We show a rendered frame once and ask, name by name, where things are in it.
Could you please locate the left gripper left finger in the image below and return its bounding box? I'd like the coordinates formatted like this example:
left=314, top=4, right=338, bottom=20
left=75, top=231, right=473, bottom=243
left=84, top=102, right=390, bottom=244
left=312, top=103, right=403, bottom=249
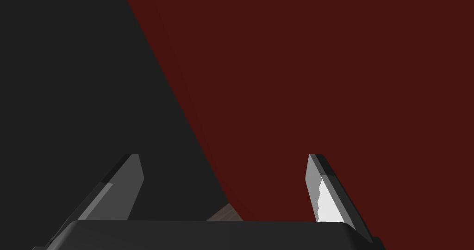
left=45, top=153, right=145, bottom=249

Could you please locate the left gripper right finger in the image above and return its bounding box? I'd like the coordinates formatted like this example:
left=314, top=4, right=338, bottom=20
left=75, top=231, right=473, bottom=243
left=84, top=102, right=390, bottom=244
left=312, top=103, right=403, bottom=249
left=305, top=153, right=374, bottom=243

